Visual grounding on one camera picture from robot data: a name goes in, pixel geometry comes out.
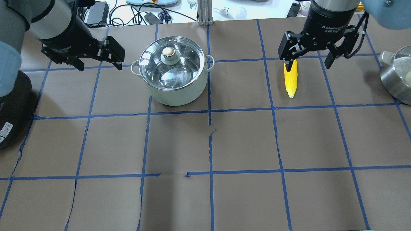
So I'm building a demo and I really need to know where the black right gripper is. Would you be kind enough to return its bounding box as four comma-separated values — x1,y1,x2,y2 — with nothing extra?
278,2,360,72

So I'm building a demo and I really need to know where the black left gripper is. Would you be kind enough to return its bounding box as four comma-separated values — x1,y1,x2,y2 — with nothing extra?
38,13,125,72

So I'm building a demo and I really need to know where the yellow corn cob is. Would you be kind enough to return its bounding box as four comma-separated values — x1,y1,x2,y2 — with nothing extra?
284,61,298,98

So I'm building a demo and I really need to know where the glass pot lid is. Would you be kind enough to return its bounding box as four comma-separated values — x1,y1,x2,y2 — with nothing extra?
131,36,207,91

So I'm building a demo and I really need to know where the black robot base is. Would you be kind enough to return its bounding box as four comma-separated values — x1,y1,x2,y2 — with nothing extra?
0,70,32,149

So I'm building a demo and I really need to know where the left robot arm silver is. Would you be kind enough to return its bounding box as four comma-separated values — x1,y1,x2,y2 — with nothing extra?
0,0,125,97

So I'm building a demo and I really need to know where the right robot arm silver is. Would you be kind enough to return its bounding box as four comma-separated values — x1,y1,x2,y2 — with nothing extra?
278,0,411,72

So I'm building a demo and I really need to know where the steel steamer pot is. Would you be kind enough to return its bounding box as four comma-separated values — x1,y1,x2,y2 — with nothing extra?
379,45,411,105

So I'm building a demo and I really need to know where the pale green cooking pot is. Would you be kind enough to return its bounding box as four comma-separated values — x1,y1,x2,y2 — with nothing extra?
130,36,215,106

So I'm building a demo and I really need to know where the black phone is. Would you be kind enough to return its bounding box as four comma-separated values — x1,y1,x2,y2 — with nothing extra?
286,3,301,18

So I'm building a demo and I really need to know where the black power adapter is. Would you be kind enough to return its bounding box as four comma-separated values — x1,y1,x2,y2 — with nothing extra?
85,1,109,28

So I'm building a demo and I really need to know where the blue teach pendant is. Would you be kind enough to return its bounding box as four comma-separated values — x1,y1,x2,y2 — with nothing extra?
125,0,179,7

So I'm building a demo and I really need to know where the white light bulb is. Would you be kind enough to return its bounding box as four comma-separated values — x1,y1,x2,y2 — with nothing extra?
218,7,248,20

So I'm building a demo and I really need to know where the black cables bundle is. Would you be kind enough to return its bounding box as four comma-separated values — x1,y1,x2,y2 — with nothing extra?
109,0,198,26

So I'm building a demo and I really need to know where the aluminium frame post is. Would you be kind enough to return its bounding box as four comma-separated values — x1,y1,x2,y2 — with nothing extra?
197,0,214,25

